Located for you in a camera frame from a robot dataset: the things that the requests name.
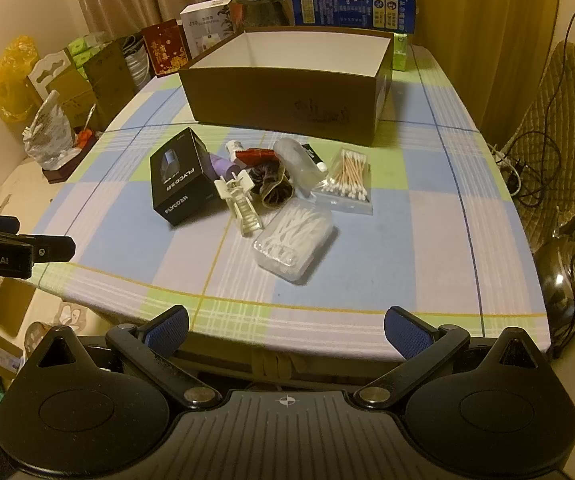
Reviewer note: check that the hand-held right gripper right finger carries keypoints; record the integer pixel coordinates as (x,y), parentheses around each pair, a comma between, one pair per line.
(407,333)

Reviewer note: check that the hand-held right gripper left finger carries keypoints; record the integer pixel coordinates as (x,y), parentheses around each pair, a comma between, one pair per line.
(167,331)

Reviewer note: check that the black shaver box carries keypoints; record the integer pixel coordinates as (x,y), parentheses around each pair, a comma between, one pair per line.
(177,180)

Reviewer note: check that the white hair clip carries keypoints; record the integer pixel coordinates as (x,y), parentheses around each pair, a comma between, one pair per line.
(240,206)

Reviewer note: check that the purple cream tube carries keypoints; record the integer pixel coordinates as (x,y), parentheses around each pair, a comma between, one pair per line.
(220,165)

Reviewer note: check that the small white bottle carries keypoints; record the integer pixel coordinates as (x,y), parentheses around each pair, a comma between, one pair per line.
(232,147)

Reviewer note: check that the red snack packet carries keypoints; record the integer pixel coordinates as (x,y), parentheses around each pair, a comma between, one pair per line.
(256,156)

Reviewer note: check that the dark green tube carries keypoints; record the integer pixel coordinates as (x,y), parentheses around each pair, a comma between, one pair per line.
(312,152)

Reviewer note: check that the white cardboard tray box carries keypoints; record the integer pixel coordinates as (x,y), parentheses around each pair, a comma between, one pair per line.
(277,105)

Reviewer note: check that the plaid cloth desktop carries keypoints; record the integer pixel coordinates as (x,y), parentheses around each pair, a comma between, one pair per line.
(392,260)

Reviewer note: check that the dark red wooden tray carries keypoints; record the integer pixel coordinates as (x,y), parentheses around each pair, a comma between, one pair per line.
(62,172)

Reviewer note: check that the silver foil bag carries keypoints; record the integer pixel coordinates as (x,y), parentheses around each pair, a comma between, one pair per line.
(50,130)

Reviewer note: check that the yellow plastic bag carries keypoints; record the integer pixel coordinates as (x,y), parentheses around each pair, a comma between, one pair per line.
(10,80)

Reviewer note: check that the clear box of floss picks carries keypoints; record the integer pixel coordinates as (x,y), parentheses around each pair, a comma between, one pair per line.
(292,236)

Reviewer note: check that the white die-cut carton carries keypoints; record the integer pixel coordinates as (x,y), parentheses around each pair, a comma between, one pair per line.
(57,75)

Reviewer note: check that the metal kettle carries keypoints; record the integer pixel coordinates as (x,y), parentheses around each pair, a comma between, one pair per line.
(562,275)

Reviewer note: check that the bag of cotton swabs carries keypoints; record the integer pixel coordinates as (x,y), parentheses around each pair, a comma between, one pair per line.
(347,176)

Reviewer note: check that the brown paper bag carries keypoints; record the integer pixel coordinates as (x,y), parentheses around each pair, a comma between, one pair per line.
(110,75)

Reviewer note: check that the white power strip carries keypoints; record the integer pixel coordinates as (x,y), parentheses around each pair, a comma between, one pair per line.
(508,165)

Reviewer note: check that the red gift box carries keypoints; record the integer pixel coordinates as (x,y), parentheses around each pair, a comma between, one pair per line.
(165,50)

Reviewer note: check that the quilted beige chair cushion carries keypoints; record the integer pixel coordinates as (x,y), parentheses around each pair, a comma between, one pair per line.
(567,125)

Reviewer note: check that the white humidifier box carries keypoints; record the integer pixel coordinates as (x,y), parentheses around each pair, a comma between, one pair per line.
(207,25)

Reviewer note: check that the wooden door panel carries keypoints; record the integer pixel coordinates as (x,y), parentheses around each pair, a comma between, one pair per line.
(487,35)

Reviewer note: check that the blue carton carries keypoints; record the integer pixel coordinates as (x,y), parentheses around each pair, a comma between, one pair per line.
(352,10)

